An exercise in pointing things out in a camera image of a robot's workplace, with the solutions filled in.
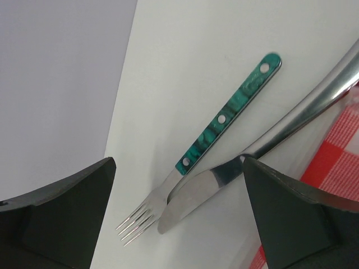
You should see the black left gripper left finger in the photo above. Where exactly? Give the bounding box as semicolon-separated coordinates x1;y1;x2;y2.
1;157;116;268

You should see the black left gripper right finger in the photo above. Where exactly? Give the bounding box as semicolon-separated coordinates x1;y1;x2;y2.
243;157;358;268

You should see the red white checkered cloth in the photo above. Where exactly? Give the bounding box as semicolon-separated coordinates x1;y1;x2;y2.
250;87;358;268

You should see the silver table knife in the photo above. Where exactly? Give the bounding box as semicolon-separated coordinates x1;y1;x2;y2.
157;43;358;234

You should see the fork with green handle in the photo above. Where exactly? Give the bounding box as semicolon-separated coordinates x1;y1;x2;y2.
116;52;282;246

